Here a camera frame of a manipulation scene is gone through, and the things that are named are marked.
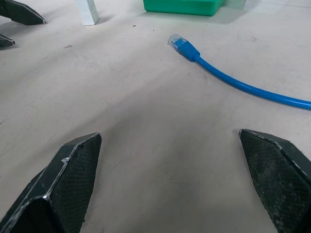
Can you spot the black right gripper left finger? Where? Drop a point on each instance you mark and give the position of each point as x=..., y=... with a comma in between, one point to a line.
x=60, y=184

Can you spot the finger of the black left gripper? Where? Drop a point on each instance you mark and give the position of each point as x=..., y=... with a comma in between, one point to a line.
x=5, y=41
x=22, y=13

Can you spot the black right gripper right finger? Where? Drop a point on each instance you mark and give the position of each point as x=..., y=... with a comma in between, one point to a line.
x=279, y=177

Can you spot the white metal block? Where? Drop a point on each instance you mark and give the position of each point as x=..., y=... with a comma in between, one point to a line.
x=88, y=12

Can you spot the green plastic box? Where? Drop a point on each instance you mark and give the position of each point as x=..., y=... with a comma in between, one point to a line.
x=182, y=6

